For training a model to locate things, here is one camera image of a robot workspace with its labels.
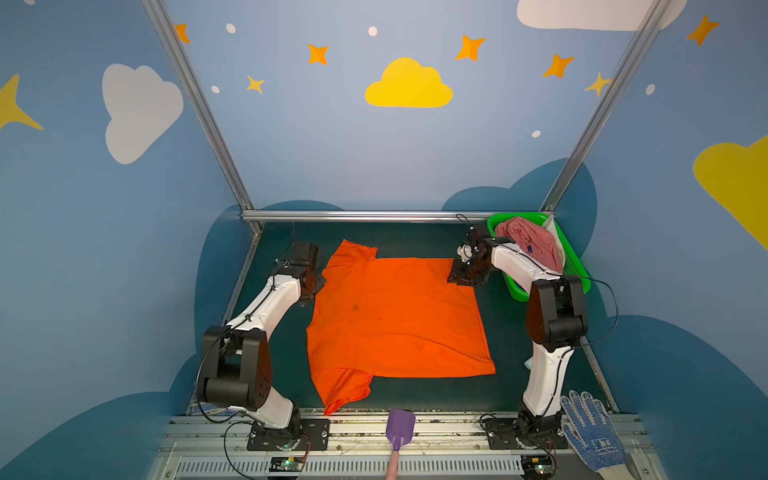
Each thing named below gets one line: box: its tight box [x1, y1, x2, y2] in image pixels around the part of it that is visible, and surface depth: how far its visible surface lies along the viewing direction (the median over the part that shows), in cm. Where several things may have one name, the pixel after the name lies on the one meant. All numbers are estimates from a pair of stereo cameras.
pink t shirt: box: [494, 217, 563, 275], surface depth 109 cm
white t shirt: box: [543, 215, 565, 275], surface depth 107 cm
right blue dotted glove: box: [560, 390, 635, 480], surface depth 76 cm
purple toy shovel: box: [386, 408, 416, 480], surface depth 76 cm
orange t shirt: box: [306, 239, 497, 416], surface depth 95 cm
